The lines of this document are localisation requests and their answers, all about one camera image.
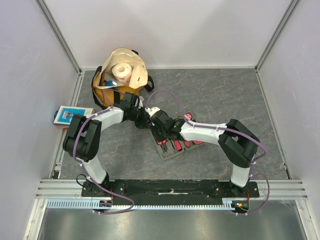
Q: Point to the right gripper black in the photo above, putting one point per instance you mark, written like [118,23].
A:
[158,132]

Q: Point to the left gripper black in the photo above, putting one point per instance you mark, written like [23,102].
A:
[145,122]

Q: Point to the red black pliers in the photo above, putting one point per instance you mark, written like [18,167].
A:
[163,146]

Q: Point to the long red handled screwdriver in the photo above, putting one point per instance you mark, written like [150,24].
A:
[178,145]

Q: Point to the grey plastic tool case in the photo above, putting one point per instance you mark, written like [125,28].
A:
[186,144]

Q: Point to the red tape measure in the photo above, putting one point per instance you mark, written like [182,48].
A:
[196,142]

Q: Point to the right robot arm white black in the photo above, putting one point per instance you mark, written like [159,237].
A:
[238,143]

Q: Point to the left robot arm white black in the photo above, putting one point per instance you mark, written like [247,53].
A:
[82,139]

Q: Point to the yellow canvas tool bag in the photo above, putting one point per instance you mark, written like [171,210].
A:
[140,79]

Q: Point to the black electrical tape roll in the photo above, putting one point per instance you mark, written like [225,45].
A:
[188,116]

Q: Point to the blue box inside bag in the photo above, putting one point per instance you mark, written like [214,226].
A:
[112,83]

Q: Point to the white tape roll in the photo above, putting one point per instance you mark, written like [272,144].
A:
[122,72]

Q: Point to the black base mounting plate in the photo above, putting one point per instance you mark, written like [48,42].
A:
[173,191]

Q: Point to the blue white cardboard box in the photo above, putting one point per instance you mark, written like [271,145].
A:
[63,116]

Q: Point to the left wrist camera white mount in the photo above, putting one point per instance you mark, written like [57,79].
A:
[141,99]

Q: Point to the white slotted cable duct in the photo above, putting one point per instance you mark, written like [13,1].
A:
[101,204]

